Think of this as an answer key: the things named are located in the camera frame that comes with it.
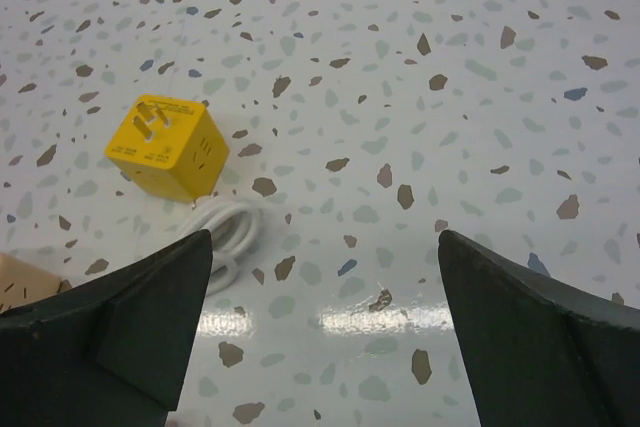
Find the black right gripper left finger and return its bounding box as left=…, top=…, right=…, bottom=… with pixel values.
left=1, top=231, right=213, bottom=426

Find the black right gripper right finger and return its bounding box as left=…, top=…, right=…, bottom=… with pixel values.
left=438, top=230, right=639, bottom=426

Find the beige cube socket adapter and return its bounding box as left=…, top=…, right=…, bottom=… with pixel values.
left=0, top=253, right=71, bottom=313

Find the yellow cube socket adapter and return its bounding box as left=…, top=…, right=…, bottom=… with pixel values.
left=104, top=94, right=230, bottom=203

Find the white coiled power cord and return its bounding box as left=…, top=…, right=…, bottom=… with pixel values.
left=193, top=198, right=263, bottom=296

